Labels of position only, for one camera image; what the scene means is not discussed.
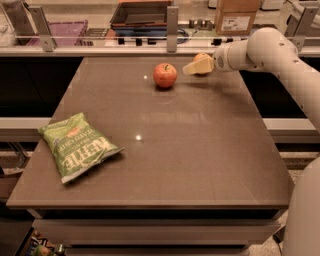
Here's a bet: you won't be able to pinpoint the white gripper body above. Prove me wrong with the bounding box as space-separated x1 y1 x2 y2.
213 41 249 72

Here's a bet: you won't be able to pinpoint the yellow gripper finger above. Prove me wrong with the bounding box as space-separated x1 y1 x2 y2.
183 57 214 75

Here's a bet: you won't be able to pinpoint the orange fruit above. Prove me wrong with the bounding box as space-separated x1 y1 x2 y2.
193 53 210 62

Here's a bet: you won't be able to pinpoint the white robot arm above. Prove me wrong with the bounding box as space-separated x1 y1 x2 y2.
183 27 320 256

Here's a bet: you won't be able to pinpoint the green jalapeno chip bag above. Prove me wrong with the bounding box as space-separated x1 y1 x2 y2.
38 113 122 184

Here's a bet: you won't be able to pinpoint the cardboard box with label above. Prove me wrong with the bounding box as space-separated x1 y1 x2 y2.
214 0 260 35

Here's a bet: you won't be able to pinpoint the red apple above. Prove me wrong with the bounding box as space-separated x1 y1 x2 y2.
153 63 177 88

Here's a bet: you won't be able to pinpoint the dark open tray box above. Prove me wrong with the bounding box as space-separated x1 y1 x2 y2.
110 0 173 27

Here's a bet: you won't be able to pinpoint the purple plastic crate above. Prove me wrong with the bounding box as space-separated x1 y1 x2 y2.
26 19 89 47

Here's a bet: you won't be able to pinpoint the colourful items under table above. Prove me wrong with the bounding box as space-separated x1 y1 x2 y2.
18 230 67 256

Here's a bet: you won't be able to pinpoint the middle metal railing bracket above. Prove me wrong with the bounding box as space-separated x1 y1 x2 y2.
167 6 179 53

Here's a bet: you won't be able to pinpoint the metal railing bracket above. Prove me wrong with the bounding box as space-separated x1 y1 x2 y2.
29 5 56 52
167 6 179 53
285 7 318 51

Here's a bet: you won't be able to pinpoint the right metal railing bracket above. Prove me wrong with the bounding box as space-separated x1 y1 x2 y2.
285 7 318 51

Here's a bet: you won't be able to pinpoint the left metal railing bracket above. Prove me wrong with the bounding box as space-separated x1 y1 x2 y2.
29 5 56 52

